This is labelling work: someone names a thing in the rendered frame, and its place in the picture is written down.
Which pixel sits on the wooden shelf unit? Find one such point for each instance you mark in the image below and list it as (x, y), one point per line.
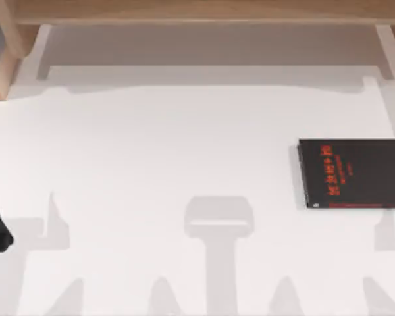
(197, 13)

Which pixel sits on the black book with red lettering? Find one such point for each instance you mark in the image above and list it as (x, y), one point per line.
(365, 177)

